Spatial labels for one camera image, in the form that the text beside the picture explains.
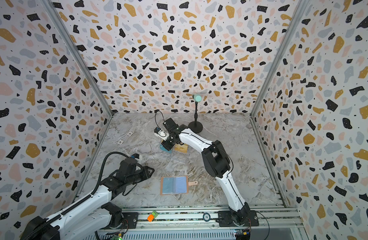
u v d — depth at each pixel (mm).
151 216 731
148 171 789
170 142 837
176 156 974
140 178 738
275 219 762
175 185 853
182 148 940
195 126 1103
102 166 604
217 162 576
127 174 641
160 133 854
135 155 779
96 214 590
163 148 956
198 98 835
